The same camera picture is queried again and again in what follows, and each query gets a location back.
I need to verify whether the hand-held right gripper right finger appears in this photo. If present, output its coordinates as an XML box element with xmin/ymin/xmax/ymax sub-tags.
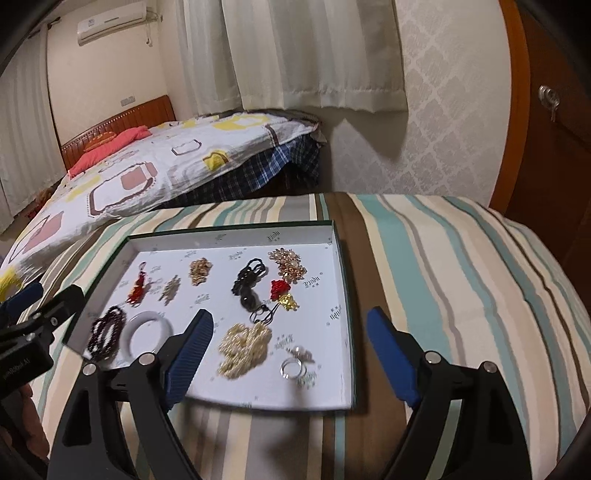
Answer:
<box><xmin>366</xmin><ymin>307</ymin><xmax>546</xmax><ymax>480</ymax></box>

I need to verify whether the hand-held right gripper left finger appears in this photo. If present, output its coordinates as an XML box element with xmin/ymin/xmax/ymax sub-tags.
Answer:
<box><xmin>46</xmin><ymin>308</ymin><xmax>215</xmax><ymax>480</ymax></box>

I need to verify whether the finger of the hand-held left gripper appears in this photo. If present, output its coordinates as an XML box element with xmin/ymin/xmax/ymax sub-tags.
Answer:
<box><xmin>0</xmin><ymin>281</ymin><xmax>44</xmax><ymax>319</ymax></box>
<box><xmin>9</xmin><ymin>285</ymin><xmax>87</xmax><ymax>343</ymax></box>

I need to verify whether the cream pearl necklace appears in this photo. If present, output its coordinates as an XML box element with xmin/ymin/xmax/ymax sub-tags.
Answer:
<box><xmin>217</xmin><ymin>322</ymin><xmax>271</xmax><ymax>377</ymax></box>

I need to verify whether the dark red bead bracelet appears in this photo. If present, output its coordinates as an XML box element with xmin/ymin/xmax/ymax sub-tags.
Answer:
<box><xmin>90</xmin><ymin>307</ymin><xmax>127</xmax><ymax>357</ymax></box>

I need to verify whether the white jade bangle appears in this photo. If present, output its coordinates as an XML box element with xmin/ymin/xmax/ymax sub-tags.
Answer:
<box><xmin>121</xmin><ymin>311</ymin><xmax>175</xmax><ymax>358</ymax></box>

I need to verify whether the small gold brooch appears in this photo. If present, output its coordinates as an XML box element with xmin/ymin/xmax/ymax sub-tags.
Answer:
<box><xmin>159</xmin><ymin>275</ymin><xmax>182</xmax><ymax>302</ymax></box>
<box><xmin>188</xmin><ymin>258</ymin><xmax>213</xmax><ymax>286</ymax></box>

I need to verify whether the red knot charm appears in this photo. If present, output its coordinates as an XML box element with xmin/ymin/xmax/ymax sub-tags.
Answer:
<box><xmin>127</xmin><ymin>261</ymin><xmax>151</xmax><ymax>308</ymax></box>

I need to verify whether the white printed box lid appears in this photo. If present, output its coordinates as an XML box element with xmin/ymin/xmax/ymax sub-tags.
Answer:
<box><xmin>62</xmin><ymin>220</ymin><xmax>358</xmax><ymax>412</ymax></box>

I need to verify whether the black bead necklace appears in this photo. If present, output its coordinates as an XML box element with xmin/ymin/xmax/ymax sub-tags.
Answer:
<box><xmin>232</xmin><ymin>258</ymin><xmax>279</xmax><ymax>325</ymax></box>

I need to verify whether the red and yellow charm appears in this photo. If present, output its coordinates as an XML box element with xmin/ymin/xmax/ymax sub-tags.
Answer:
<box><xmin>270</xmin><ymin>279</ymin><xmax>301</xmax><ymax>313</ymax></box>

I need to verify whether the gold disc necklace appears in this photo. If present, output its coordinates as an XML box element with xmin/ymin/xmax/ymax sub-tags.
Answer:
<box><xmin>269</xmin><ymin>248</ymin><xmax>308</xmax><ymax>284</ymax></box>

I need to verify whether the person's left hand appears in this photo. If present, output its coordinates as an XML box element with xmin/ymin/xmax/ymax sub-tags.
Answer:
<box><xmin>18</xmin><ymin>382</ymin><xmax>51</xmax><ymax>462</ymax></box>

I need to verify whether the striped blanket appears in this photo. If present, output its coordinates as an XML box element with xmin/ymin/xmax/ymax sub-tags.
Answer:
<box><xmin>0</xmin><ymin>191</ymin><xmax>591</xmax><ymax>480</ymax></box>

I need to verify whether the striped white curtain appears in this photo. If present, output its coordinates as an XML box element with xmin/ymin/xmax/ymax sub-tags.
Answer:
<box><xmin>0</xmin><ymin>25</ymin><xmax>65</xmax><ymax>234</ymax></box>

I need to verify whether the red cloth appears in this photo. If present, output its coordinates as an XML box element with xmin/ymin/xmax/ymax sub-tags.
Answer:
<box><xmin>68</xmin><ymin>126</ymin><xmax>153</xmax><ymax>177</ymax></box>

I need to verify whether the orange embroidered cushion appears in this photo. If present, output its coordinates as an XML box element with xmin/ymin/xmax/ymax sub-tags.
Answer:
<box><xmin>84</xmin><ymin>131</ymin><xmax>116</xmax><ymax>152</ymax></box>

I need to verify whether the blue plaid cloth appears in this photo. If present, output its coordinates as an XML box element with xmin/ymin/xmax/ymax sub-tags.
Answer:
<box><xmin>161</xmin><ymin>134</ymin><xmax>321</xmax><ymax>208</ymax></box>

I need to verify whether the wooden headboard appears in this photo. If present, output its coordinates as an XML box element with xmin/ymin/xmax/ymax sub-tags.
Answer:
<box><xmin>60</xmin><ymin>95</ymin><xmax>176</xmax><ymax>171</ymax></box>

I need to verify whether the grey folded cloth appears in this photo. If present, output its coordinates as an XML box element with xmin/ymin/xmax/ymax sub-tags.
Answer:
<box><xmin>277</xmin><ymin>109</ymin><xmax>325</xmax><ymax>141</ymax></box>

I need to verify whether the white air conditioner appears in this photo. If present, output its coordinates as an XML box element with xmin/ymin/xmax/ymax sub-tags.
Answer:
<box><xmin>76</xmin><ymin>0</ymin><xmax>148</xmax><ymax>46</ymax></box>

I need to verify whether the sheer cream curtain panel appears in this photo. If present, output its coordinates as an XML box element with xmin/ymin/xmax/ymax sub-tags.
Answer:
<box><xmin>178</xmin><ymin>0</ymin><xmax>245</xmax><ymax>118</ymax></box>

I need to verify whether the metal cabinet key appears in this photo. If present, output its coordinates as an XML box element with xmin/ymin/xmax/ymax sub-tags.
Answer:
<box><xmin>538</xmin><ymin>85</ymin><xmax>559</xmax><ymax>121</ymax></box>

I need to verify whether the cream curtain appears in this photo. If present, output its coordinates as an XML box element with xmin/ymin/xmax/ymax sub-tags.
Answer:
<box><xmin>221</xmin><ymin>0</ymin><xmax>409</xmax><ymax>114</ymax></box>

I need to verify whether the wooden door with handle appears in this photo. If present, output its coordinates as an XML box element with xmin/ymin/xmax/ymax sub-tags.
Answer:
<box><xmin>489</xmin><ymin>0</ymin><xmax>591</xmax><ymax>278</ymax></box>

